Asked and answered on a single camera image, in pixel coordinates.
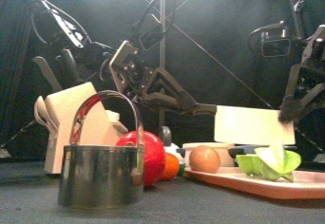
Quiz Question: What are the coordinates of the white cleaver with black handle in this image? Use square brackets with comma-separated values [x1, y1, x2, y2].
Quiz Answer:
[181, 103, 296, 146]

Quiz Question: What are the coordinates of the black and white toy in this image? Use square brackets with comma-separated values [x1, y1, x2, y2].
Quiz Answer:
[157, 125, 184, 163]

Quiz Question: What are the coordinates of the black toy pan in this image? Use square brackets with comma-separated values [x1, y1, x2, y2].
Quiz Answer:
[227, 144, 298, 159]

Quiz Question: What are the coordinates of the red toy tomato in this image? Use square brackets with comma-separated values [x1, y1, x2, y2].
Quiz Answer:
[115, 130, 167, 188]

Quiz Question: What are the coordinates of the green toy star fruit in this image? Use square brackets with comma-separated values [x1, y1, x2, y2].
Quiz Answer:
[235, 139, 302, 183]

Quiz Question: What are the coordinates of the beige knife block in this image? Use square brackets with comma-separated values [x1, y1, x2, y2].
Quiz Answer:
[42, 81, 129, 175]

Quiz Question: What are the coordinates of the brown toy egg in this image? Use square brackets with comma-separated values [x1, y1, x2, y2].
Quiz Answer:
[187, 145, 222, 175]

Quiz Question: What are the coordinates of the orange toy fruit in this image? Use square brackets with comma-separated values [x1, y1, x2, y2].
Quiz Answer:
[161, 152, 181, 181]

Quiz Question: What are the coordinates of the white toy bowl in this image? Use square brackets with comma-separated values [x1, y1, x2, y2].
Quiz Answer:
[181, 141, 238, 168]

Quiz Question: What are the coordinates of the small green toy piece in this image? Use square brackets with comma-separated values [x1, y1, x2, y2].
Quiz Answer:
[176, 162, 187, 177]

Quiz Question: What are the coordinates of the white utensil on block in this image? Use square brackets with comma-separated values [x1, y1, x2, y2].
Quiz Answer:
[33, 95, 58, 135]

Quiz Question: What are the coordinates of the pink tray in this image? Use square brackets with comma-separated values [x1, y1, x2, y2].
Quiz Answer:
[183, 165, 325, 200]

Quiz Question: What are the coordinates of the vertical metal frame pole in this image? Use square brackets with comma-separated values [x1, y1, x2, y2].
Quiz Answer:
[159, 0, 167, 131]

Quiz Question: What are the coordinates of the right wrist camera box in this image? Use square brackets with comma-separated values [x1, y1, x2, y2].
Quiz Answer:
[259, 28, 294, 58]

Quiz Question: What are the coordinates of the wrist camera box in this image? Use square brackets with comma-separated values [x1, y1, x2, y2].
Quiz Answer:
[137, 23, 164, 51]
[259, 28, 294, 58]

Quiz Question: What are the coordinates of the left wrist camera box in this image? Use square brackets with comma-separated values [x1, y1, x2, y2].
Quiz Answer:
[137, 23, 164, 51]

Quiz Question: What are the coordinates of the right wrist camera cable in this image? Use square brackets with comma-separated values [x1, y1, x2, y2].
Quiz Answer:
[246, 21, 286, 50]

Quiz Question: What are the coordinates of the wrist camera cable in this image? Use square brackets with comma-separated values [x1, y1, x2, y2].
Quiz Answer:
[246, 21, 286, 50]
[131, 0, 179, 42]

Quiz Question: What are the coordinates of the black frame post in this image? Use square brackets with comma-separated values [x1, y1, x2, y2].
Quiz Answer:
[287, 0, 310, 41]

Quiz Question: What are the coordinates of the long black handled knife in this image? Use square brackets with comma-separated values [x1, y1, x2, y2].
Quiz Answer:
[32, 56, 62, 93]

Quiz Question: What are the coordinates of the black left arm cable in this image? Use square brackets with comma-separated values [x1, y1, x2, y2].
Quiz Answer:
[22, 0, 92, 45]

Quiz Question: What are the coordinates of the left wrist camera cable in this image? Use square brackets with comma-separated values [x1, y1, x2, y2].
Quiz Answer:
[131, 0, 179, 42]

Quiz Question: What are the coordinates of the steel pot with bail handle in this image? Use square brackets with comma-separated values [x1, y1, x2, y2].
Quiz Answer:
[56, 89, 145, 210]

